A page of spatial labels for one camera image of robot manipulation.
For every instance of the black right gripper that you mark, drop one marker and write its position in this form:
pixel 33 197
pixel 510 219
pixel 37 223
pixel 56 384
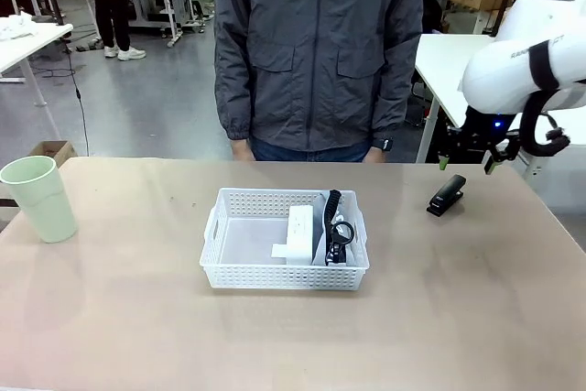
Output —
pixel 478 132

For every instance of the pale green plastic cup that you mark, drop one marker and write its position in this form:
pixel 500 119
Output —
pixel 41 198

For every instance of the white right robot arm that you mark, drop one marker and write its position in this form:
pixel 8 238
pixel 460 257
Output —
pixel 503 75

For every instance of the white perforated plastic basket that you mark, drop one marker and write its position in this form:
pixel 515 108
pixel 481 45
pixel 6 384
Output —
pixel 256 276

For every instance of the person's left hand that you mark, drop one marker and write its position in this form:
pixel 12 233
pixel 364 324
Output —
pixel 375 156

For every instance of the person's right hand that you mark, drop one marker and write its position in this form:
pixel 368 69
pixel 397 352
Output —
pixel 242 150

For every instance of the black stapler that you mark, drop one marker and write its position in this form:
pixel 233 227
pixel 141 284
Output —
pixel 446 196

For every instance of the black smartwatch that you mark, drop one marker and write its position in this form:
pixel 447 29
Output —
pixel 384 144

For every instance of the plain white table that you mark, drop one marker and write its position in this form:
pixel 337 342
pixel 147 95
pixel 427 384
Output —
pixel 444 66

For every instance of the person in grey jacket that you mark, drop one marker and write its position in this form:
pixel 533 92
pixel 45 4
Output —
pixel 316 66

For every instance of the white box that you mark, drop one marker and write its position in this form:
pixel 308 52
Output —
pixel 300 235

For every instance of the small cardboard box on floor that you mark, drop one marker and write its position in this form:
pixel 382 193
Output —
pixel 50 149

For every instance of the white table with cloth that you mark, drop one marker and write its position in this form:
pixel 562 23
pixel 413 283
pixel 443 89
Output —
pixel 27 47

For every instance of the crumpled white cloth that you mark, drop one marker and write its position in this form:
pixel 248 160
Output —
pixel 16 27

